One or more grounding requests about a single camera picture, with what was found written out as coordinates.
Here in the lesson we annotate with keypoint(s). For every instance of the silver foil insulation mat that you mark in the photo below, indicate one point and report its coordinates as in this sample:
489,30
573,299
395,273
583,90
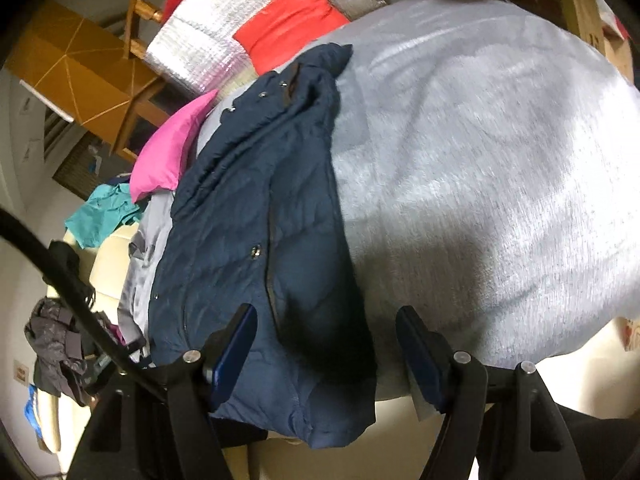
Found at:
195,48

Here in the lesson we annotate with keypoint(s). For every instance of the cream sofa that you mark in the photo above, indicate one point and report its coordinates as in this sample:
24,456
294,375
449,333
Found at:
105,268

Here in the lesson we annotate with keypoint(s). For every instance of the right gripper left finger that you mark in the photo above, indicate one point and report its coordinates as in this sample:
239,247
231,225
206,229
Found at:
155,423

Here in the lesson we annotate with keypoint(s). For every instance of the teal shirt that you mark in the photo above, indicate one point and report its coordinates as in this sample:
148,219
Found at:
107,208

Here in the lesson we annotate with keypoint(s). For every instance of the wooden stair railing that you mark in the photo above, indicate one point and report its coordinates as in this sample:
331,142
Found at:
138,10

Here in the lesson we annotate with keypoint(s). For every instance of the orange wooden pillar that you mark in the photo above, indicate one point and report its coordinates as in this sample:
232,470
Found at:
82,69

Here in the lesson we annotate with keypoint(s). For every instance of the grey bed blanket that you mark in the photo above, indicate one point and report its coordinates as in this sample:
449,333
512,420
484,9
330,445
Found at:
488,169

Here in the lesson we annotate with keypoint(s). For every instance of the navy blue puffer jacket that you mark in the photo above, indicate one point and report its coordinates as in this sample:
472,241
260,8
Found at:
256,220

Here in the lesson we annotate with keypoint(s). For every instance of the red-orange pillow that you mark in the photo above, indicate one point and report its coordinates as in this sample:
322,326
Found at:
283,27

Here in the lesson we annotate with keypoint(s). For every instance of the grey patterned garment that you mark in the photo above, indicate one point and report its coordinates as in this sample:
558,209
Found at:
68,360

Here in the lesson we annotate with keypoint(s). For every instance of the pink pillow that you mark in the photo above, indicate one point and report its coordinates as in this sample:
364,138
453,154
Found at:
162,160

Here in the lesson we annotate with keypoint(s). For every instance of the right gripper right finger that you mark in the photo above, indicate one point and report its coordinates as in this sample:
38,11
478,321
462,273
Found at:
505,421

